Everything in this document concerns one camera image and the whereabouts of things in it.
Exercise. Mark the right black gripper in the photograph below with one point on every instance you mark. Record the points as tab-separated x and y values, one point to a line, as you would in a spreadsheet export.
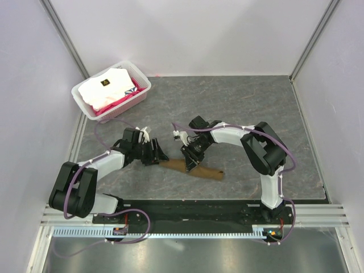
190	162

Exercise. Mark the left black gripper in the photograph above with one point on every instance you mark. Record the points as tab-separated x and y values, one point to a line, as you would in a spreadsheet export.
155	156

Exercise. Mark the brown cloth napkin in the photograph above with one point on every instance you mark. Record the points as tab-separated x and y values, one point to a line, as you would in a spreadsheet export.
199	171

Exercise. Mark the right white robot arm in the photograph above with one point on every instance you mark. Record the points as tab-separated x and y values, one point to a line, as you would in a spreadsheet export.
262	146

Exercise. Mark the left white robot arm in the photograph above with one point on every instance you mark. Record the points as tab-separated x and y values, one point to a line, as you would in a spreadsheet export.
74	191

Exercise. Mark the white plastic basket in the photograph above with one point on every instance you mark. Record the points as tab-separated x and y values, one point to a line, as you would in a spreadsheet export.
134	72

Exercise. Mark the pink cloth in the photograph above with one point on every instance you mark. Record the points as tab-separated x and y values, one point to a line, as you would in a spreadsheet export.
128	95

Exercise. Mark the white folded cloth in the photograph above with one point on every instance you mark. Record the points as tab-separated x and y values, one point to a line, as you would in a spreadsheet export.
106	88

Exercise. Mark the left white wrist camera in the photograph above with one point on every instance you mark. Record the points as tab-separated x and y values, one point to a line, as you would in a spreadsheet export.
144	134

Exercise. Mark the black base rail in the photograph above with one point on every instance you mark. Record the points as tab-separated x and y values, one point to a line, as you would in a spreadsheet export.
207	215

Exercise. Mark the grey slotted cable duct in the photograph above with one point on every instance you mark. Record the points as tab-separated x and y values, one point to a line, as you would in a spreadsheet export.
115	233

